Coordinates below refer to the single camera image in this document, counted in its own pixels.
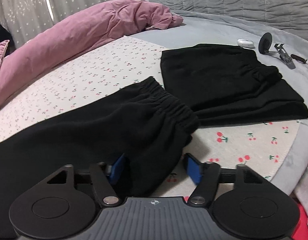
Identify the white earbud case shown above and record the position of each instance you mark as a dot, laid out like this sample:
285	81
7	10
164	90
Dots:
246	42

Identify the small dark tool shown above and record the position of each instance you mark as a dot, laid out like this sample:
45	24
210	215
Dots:
299	58

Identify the metal bracket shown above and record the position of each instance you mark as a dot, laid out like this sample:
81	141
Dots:
286	56

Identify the grey quilted headboard cushion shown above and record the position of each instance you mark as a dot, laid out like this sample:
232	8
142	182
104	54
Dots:
231	0

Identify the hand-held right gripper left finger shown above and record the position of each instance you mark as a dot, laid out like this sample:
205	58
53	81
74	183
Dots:
117	170

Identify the black fleece pants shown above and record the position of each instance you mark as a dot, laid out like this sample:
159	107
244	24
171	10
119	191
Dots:
93	140

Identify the folded black pants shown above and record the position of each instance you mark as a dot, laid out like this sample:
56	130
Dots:
229	85

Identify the cherry-print blanket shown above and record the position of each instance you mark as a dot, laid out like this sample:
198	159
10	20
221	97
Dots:
93	65

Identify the pink velvet pillow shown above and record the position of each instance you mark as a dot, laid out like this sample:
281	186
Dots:
0	55

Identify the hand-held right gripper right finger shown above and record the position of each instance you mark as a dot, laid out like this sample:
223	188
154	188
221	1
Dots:
194	171

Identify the black garment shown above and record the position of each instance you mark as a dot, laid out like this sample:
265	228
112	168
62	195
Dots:
0	31

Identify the pink velvet duvet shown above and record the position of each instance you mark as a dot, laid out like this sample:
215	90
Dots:
88	35

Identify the grey star-print curtain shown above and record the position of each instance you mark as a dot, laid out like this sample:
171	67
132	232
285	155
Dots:
56	5

